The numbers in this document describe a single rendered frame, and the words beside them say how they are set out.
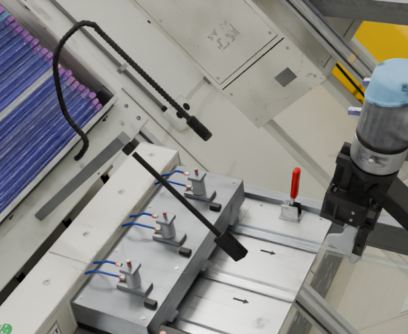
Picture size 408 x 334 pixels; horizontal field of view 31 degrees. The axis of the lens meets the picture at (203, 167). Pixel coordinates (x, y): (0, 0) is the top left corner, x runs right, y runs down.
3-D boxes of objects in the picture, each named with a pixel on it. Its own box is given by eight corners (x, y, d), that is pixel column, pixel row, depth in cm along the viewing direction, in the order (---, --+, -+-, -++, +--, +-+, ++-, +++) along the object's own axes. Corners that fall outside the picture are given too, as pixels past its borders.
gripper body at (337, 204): (334, 189, 115) (349, 131, 106) (386, 209, 112) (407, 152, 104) (317, 221, 109) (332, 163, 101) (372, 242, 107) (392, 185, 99)
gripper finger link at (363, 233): (355, 238, 113) (369, 198, 108) (366, 242, 113) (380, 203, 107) (347, 258, 110) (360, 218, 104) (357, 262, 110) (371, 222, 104)
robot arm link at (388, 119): (424, 101, 87) (361, 73, 91) (401, 166, 95) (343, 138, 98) (450, 71, 92) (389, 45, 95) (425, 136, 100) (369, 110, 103)
